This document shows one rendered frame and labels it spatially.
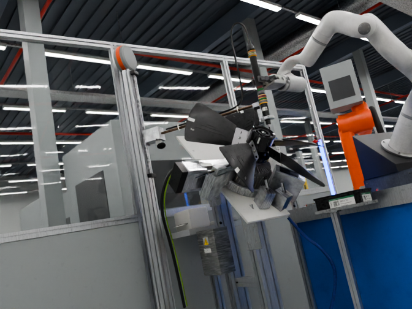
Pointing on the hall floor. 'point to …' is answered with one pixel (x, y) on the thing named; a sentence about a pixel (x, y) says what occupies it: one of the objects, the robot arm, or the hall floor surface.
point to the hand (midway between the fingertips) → (258, 81)
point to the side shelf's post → (217, 292)
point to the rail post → (303, 268)
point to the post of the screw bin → (346, 260)
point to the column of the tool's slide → (148, 200)
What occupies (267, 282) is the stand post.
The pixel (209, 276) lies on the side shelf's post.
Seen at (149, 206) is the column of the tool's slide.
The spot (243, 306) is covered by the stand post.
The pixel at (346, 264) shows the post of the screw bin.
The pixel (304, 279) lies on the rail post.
